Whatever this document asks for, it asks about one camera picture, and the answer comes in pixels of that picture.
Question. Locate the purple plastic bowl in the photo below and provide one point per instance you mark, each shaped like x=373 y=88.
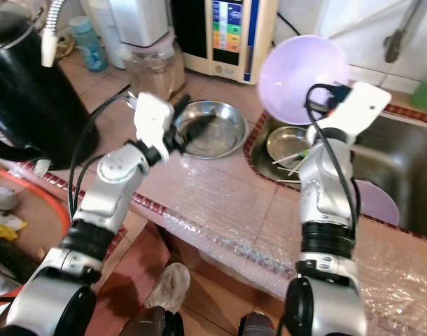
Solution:
x=297 y=77

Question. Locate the green and white chopsticks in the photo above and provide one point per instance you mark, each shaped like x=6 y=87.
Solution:
x=301 y=155

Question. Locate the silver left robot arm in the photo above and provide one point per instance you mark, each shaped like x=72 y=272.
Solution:
x=112 y=189

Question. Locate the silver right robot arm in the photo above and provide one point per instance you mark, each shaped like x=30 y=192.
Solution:
x=325 y=203

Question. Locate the round steel plate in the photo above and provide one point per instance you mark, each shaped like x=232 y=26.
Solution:
x=224 y=140

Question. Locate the clear jar with brown powder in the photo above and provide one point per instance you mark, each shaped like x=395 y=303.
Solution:
x=157 y=73

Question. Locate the small steel bowl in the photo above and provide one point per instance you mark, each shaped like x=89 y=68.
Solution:
x=283 y=143

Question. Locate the beige water ionizer appliance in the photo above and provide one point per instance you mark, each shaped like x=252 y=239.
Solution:
x=231 y=31

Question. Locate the green dish soap bottle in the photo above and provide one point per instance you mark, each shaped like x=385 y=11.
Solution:
x=425 y=98

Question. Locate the stainless steel sink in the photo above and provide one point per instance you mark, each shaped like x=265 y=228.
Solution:
x=395 y=168

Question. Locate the small blue bottle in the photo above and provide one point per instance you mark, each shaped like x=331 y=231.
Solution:
x=91 y=49

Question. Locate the clear bubble wrap sheet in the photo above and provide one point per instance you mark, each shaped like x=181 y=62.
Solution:
x=241 y=224

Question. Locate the purple plastic plate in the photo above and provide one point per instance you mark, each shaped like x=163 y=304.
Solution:
x=378 y=203

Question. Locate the black electric kettle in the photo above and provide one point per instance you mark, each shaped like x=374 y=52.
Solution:
x=38 y=98

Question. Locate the white plastic container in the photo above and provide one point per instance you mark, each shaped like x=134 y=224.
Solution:
x=101 y=8

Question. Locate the grey gas regulator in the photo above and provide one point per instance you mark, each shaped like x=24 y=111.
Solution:
x=3 y=198

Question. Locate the flexible metal faucet spout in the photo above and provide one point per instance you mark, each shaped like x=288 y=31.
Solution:
x=49 y=52

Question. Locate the crumpled clear plastic bag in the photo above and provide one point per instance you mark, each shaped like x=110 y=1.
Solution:
x=169 y=287

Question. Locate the yellow wrapper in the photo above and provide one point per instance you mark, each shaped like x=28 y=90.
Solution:
x=7 y=231

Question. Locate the dark cylindrical roll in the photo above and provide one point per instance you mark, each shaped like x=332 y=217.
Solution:
x=14 y=259

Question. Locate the robot left leg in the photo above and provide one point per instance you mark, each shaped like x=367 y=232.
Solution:
x=150 y=325

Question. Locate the robot leg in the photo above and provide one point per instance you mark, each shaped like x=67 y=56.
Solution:
x=150 y=325
x=259 y=327

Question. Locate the robot right leg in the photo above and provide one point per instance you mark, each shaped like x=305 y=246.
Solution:
x=259 y=327

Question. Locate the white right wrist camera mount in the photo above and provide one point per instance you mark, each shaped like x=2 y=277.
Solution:
x=360 y=108

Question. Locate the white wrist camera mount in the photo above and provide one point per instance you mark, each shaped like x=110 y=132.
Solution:
x=154 y=115
x=360 y=108

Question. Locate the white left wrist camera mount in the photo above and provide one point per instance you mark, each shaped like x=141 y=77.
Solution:
x=154 y=115

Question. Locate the grey metal wall valve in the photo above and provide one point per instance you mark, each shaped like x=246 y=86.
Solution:
x=392 y=49

